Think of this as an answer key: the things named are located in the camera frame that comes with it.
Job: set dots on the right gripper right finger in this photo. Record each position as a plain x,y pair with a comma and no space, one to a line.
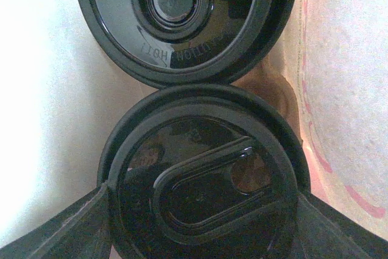
323,232

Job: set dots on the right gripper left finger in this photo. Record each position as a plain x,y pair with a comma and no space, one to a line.
80,231

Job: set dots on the cake print paper bag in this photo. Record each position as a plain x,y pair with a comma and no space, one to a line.
61,96

